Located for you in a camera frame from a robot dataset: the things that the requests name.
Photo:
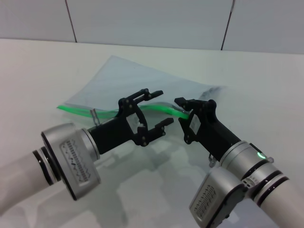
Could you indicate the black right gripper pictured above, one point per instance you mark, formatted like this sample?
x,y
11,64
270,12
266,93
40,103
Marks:
x,y
209,128

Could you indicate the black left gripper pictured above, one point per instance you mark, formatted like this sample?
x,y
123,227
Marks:
x,y
114,133

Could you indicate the clear document bag green zipper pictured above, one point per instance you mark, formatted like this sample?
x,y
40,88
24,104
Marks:
x,y
133,78

